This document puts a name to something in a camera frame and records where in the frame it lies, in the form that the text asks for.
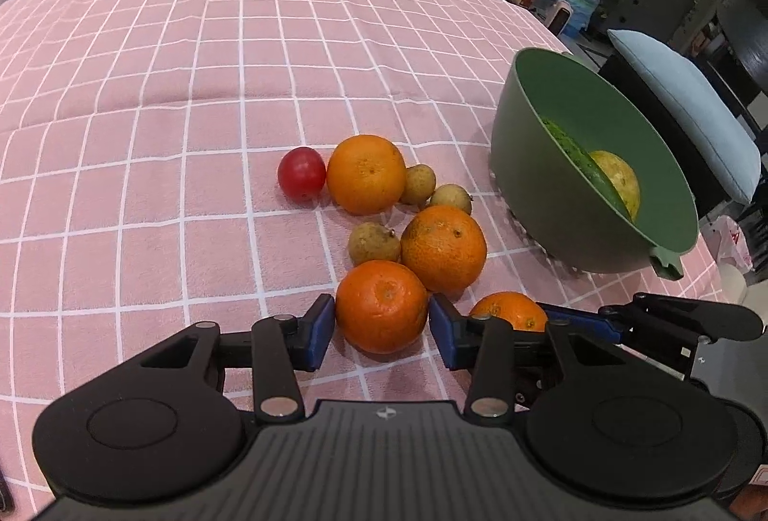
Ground light blue seat cushion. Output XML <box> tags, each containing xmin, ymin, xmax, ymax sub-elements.
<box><xmin>607</xmin><ymin>29</ymin><xmax>762</xmax><ymax>205</ymax></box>

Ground large water bottle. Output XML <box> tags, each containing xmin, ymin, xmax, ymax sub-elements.
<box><xmin>558</xmin><ymin>0</ymin><xmax>601</xmax><ymax>38</ymax></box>

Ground green bowl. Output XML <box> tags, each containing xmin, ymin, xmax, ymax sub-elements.
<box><xmin>489</xmin><ymin>47</ymin><xmax>700</xmax><ymax>279</ymax></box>

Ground pink checked tablecloth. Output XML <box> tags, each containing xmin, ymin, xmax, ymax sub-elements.
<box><xmin>0</xmin><ymin>0</ymin><xmax>739</xmax><ymax>521</ymax></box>

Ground green cucumber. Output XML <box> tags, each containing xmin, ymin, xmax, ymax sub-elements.
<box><xmin>540</xmin><ymin>119</ymin><xmax>634</xmax><ymax>222</ymax></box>

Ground red tomato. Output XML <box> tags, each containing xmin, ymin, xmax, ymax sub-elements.
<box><xmin>277</xmin><ymin>146</ymin><xmax>327</xmax><ymax>201</ymax></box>

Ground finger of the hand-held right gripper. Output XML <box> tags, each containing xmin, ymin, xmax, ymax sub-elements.
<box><xmin>600</xmin><ymin>293</ymin><xmax>764</xmax><ymax>343</ymax></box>
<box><xmin>537</xmin><ymin>303</ymin><xmax>623</xmax><ymax>342</ymax></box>

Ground orange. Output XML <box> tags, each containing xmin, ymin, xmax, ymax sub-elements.
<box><xmin>326</xmin><ymin>134</ymin><xmax>408</xmax><ymax>216</ymax></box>
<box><xmin>469</xmin><ymin>291</ymin><xmax>549</xmax><ymax>333</ymax></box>
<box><xmin>335</xmin><ymin>260</ymin><xmax>429</xmax><ymax>355</ymax></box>
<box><xmin>401</xmin><ymin>205</ymin><xmax>487</xmax><ymax>294</ymax></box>

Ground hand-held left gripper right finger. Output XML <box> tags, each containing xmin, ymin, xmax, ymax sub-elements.
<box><xmin>428</xmin><ymin>293</ymin><xmax>640</xmax><ymax>421</ymax></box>

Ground dark chair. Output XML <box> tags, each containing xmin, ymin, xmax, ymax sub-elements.
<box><xmin>600</xmin><ymin>53</ymin><xmax>730</xmax><ymax>216</ymax></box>

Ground small brown longan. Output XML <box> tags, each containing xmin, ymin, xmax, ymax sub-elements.
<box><xmin>399</xmin><ymin>164</ymin><xmax>437</xmax><ymax>206</ymax></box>
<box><xmin>348</xmin><ymin>222</ymin><xmax>402</xmax><ymax>267</ymax></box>
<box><xmin>429</xmin><ymin>185</ymin><xmax>473</xmax><ymax>216</ymax></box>

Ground white plastic bag red print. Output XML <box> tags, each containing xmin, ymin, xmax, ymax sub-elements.
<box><xmin>702</xmin><ymin>215</ymin><xmax>754</xmax><ymax>273</ymax></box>

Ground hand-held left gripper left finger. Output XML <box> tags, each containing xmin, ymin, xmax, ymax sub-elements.
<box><xmin>123</xmin><ymin>293</ymin><xmax>336</xmax><ymax>424</ymax></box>

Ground yellow-green pear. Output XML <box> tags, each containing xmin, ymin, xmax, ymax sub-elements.
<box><xmin>588</xmin><ymin>150</ymin><xmax>642</xmax><ymax>222</ymax></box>

